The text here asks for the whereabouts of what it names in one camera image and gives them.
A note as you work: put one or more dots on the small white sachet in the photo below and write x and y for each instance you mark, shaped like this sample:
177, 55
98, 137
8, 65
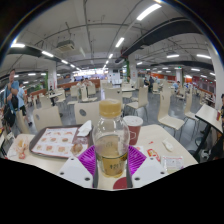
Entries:
168, 145

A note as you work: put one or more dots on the clear bottle of yellow drink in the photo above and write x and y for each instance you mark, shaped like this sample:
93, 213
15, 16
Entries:
111, 146

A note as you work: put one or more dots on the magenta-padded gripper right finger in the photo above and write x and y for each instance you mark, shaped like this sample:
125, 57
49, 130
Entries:
150, 170

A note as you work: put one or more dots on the brown food tray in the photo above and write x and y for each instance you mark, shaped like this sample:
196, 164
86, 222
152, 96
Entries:
55, 141

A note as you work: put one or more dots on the clear plastic food bag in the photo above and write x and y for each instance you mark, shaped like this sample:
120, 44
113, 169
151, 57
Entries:
20, 146

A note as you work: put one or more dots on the white paper napkin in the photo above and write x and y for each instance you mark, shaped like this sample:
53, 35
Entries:
84, 129

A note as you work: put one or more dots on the group of ceiling lights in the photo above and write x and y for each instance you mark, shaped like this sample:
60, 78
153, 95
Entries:
148, 11

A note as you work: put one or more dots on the clear plastic packet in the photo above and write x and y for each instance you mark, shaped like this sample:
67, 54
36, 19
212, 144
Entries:
172, 164

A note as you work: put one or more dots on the beige cafeteria chair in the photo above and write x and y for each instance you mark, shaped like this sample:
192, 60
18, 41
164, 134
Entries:
87, 112
168, 111
46, 118

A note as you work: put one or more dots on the red paper cup with lid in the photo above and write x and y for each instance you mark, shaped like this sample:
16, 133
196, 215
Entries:
135, 128

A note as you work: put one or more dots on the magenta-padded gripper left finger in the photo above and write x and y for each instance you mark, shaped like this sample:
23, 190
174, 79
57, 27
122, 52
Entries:
76, 170

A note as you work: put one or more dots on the group of cafeteria chairs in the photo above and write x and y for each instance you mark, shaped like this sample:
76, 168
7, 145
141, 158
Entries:
140, 95

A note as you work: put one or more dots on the wrapped food leftover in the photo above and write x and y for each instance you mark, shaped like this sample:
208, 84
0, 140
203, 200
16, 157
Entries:
78, 149

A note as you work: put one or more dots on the flat round red coaster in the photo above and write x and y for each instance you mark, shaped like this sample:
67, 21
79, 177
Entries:
120, 184

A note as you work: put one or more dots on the small red sachet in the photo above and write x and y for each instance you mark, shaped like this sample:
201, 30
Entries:
153, 153

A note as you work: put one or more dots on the beige neighbouring table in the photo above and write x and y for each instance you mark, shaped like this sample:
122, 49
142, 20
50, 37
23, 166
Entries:
208, 115

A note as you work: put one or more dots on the ceiling air conditioner unit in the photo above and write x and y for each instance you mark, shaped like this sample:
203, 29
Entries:
65, 45

